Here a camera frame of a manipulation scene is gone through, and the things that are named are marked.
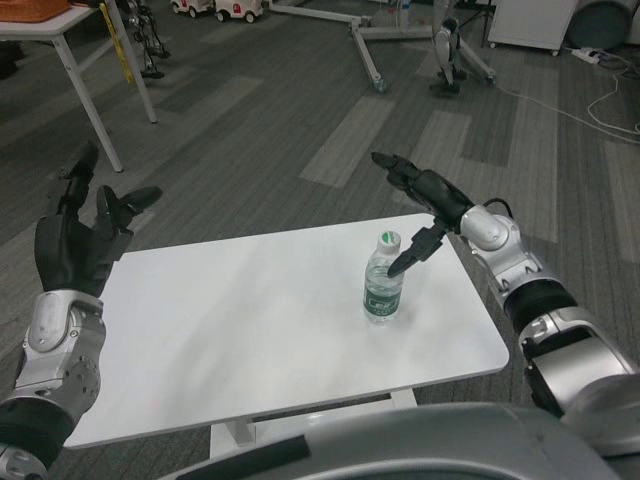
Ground white toy car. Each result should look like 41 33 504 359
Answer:
214 0 265 25
169 0 216 19

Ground white cabinet on casters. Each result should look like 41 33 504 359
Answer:
485 0 581 57

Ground white side table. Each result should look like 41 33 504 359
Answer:
0 0 158 174

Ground orange basket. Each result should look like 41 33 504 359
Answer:
0 0 69 22

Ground yellow black tape measure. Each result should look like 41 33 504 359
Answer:
69 0 134 85

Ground silver humanoid robot legs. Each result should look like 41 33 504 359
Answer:
428 0 469 97

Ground silver robot chest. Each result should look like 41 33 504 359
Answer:
169 402 640 480

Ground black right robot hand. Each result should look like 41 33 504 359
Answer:
370 151 475 279

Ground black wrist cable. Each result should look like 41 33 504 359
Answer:
482 198 516 221

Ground clear water bottle green label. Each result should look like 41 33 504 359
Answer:
362 230 405 325

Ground white table leg frame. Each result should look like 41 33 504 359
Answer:
208 389 419 454

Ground dark round chair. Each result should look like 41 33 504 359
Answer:
569 0 630 51

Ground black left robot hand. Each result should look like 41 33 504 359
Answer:
33 139 164 296

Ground looped white floor cable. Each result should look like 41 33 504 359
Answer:
586 52 640 136

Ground long white floor cable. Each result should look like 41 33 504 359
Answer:
492 83 640 145

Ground black robot legs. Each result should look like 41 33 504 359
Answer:
122 0 172 79

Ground white gantry frame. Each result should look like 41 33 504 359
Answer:
267 0 497 95

